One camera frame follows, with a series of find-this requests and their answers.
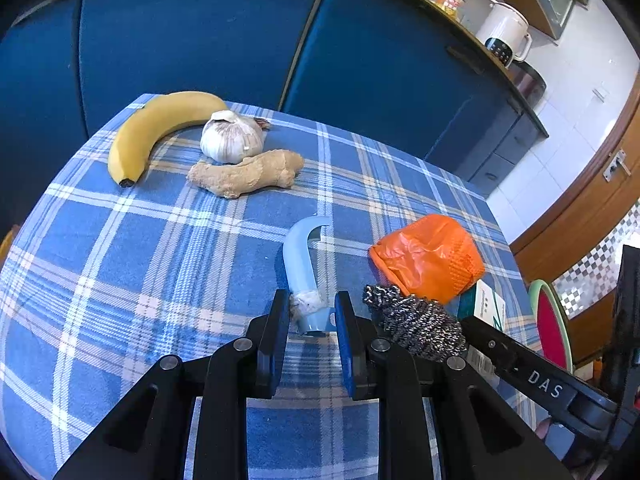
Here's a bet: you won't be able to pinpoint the metal door handle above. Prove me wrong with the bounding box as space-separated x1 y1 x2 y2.
603 148 631 182

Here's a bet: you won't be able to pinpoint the orange plastic bag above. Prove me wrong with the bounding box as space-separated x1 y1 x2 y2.
369 214 485 304

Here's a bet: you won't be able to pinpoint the person's right hand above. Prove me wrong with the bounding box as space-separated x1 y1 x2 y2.
535 417 552 440

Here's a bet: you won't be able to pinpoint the steel wool scrubber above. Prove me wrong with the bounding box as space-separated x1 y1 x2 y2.
362 285 468 362

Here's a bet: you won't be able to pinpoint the white electric kettle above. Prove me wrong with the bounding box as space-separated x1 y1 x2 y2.
476 0 533 68

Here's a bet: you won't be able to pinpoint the blue plaid tablecloth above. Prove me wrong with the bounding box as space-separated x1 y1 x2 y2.
1 106 539 479

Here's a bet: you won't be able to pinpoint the yellow banana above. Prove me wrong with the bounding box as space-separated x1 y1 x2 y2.
107 91 228 188

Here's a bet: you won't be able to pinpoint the wooden door with glass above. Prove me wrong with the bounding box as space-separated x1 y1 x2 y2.
511 81 639 366

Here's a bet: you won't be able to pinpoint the garlic bulb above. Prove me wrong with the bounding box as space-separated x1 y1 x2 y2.
200 110 265 164

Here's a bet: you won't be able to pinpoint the yellow food can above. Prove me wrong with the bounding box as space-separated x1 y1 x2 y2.
434 0 465 22

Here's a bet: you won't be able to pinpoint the ginger root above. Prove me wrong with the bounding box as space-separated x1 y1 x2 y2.
186 150 305 200

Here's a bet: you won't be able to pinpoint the dark rice cooker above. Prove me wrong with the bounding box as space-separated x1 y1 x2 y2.
508 61 547 107

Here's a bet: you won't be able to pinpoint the red bin with green rim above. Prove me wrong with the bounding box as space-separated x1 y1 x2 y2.
528 280 574 374

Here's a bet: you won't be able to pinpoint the blue plastic hook piece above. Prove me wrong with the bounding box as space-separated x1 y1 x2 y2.
283 216 336 337

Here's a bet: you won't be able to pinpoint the blue kitchen base cabinets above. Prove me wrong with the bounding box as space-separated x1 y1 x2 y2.
1 0 547 228

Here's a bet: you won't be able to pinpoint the white medicine box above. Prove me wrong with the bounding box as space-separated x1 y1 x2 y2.
456 278 508 376

